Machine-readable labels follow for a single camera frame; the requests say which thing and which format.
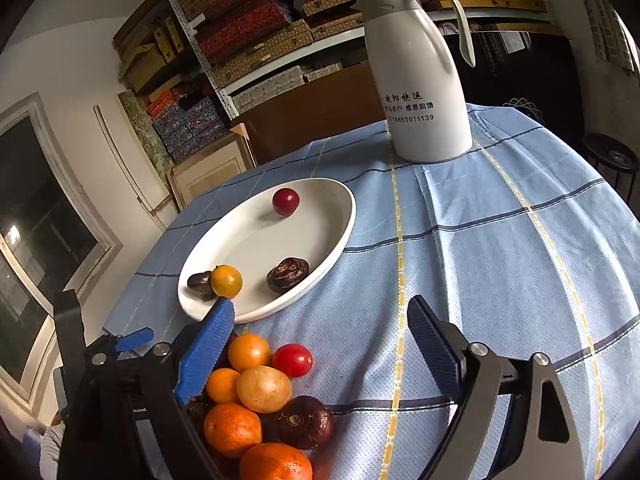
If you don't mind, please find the wire basket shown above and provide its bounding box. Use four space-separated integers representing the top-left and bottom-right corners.
501 96 547 125

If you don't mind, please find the stack of red patterned boxes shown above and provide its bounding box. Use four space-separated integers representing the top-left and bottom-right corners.
192 0 296 66

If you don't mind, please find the white thermos jug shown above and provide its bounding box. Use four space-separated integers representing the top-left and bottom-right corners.
351 0 476 164

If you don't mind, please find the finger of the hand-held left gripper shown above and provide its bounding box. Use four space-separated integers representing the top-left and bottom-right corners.
102 327 155 358
53 290 84 411

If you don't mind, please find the pale yellow round fruit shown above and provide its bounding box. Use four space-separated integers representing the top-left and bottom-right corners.
236 365 294 414

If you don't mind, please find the white board strip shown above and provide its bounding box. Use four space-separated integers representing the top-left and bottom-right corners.
94 104 172 217

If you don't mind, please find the small orange mandarin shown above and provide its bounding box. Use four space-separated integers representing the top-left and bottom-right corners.
205 367 242 405
228 333 272 374

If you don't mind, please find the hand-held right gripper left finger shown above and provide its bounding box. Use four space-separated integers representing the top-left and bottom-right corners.
62 299 236 480

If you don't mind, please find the wooden framed panel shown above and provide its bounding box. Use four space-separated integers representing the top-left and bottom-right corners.
167 132 257 211

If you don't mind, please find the yellow-orange cherry tomato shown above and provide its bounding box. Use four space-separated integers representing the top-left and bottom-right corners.
210 264 244 298

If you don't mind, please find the red cherry tomato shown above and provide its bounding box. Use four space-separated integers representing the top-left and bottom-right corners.
271 343 314 378
272 187 301 218

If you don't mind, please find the blue checked tablecloth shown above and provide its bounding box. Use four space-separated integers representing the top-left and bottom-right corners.
102 102 640 480

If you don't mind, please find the white metal shelf rack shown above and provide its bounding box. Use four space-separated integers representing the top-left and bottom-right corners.
162 0 558 123

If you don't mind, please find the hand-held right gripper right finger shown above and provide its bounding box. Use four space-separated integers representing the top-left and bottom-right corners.
407 296 586 480

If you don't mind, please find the large brown cardboard box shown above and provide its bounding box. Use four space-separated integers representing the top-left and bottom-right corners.
231 62 390 167

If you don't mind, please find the stack of brown cardboard boxes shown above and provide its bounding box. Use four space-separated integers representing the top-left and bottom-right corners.
112 10 188 96

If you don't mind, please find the dark window with white frame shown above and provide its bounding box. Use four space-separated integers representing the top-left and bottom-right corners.
0 92 124 411

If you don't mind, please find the white oval plate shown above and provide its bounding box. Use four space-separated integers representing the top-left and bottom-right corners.
177 177 357 324

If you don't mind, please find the person's left forearm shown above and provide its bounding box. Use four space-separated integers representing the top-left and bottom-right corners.
22 410 67 480

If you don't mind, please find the mottled green stone slab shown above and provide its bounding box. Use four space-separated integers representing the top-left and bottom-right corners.
118 91 177 201

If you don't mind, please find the stack of blue patterned boxes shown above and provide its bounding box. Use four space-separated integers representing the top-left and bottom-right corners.
147 89 228 161

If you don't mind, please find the stack of woven tan boxes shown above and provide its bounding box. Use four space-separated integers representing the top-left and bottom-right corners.
172 0 551 93

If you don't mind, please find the black round stool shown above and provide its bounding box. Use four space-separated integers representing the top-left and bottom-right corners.
581 132 640 203

